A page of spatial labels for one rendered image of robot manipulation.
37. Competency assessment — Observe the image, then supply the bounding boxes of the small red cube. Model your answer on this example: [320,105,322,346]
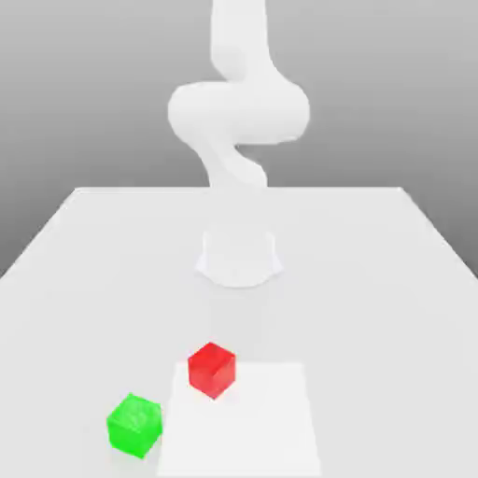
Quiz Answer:
[187,341,237,401]

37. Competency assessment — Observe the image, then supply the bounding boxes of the small green cube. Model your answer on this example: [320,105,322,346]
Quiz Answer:
[105,392,163,460]

